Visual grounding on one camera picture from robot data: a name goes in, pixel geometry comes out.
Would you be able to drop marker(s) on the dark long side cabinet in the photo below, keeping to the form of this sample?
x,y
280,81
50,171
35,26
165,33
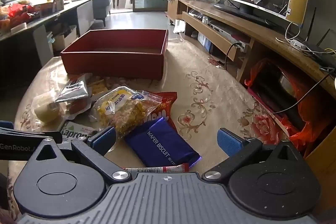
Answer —
x,y
26,29

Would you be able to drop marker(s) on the white power adapter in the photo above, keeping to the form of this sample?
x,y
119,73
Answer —
x,y
297,43

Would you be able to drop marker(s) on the red plastic bag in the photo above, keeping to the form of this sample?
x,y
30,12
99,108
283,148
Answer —
x,y
315,119

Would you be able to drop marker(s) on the grey cardboard box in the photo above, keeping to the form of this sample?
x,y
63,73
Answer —
x,y
59,4

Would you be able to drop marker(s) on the clear bag of golden snacks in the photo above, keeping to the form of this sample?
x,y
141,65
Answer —
x,y
126,111

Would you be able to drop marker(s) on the white plastic bag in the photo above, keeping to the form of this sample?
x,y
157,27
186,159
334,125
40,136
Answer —
x,y
179,26

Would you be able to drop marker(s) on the grey sofa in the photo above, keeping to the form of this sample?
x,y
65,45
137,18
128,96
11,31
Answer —
x,y
101,5

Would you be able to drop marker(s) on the red cardboard box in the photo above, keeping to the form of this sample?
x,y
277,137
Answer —
x,y
113,66

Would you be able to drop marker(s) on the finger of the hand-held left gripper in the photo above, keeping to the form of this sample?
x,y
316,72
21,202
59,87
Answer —
x,y
31,134
5,125

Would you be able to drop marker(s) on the silver set-top box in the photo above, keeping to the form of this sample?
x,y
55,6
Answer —
x,y
225,29

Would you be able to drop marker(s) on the black router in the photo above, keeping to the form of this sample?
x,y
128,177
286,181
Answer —
x,y
317,50

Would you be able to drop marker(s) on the blue white box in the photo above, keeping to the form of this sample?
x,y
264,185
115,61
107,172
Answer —
x,y
204,43

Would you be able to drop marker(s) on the red orange snack packet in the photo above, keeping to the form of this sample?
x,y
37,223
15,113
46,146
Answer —
x,y
164,102

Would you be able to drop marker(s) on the yellow printed snack packet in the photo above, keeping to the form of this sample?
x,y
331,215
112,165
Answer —
x,y
98,86

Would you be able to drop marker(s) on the white storage box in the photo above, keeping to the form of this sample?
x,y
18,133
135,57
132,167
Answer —
x,y
65,39

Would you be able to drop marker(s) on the green white packet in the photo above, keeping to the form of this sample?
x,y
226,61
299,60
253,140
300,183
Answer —
x,y
71,132

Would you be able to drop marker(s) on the round pastry clear packet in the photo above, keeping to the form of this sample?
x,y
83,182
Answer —
x,y
47,111

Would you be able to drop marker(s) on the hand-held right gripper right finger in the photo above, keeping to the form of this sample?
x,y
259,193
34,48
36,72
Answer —
x,y
231,144

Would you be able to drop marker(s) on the red white stick sachet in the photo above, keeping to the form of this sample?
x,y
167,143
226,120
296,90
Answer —
x,y
157,169

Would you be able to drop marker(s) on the blue foil snack packet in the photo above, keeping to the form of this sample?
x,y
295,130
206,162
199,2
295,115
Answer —
x,y
162,145

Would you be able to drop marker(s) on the silver grey snack pouch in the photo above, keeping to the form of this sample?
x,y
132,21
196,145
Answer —
x,y
73,90

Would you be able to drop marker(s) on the pile of red packets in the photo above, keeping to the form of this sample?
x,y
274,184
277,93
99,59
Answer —
x,y
19,12

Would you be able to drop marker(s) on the sausage packet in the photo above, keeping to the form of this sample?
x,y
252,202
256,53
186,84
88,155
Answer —
x,y
76,106

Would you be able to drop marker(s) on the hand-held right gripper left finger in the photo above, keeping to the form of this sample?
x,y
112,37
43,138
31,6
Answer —
x,y
103,138

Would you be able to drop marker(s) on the wooden television stand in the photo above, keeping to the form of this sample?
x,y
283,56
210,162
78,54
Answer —
x,y
262,32

